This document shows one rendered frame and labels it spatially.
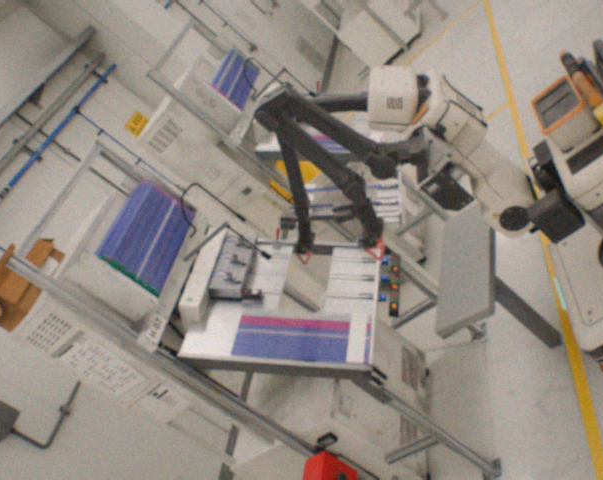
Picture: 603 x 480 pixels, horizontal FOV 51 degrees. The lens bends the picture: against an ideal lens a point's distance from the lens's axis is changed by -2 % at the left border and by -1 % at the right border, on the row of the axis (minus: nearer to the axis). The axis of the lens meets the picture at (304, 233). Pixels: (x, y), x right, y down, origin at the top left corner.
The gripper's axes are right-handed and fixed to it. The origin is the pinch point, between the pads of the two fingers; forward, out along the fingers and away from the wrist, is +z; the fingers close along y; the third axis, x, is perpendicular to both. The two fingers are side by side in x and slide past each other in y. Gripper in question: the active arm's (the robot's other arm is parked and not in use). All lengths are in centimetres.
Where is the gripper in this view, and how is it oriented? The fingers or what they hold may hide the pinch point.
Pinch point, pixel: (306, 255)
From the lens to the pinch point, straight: 276.3
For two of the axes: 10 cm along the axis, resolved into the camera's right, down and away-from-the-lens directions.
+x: 9.9, 0.4, -1.4
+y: -1.3, 6.2, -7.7
